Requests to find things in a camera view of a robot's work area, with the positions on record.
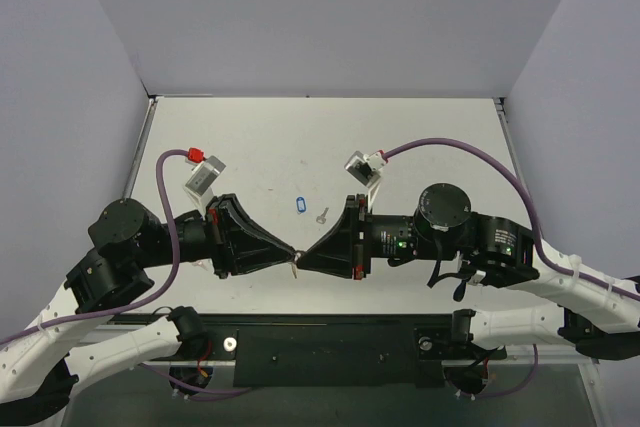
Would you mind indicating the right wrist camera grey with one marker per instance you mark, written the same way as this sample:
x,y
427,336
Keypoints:
x,y
366,168

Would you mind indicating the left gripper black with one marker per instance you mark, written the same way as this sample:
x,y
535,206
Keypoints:
x,y
217,238

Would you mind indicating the blue outlined key tag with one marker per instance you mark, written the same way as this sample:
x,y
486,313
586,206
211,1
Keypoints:
x,y
300,205

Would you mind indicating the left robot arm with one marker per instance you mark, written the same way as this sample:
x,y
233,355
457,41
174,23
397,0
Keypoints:
x,y
134,260

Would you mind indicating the small silver key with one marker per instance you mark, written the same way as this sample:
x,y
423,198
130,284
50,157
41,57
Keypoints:
x,y
321,219

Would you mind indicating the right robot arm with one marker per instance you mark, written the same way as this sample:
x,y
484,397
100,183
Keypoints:
x,y
597,315

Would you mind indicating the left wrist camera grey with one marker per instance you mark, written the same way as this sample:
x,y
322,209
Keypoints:
x,y
203,176

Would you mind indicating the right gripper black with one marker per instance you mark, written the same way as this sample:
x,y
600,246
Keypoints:
x,y
360,237

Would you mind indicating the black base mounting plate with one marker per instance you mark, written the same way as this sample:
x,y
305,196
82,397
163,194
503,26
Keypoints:
x,y
314,350

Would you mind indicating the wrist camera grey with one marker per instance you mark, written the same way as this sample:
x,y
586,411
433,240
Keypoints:
x,y
203,176
366,168

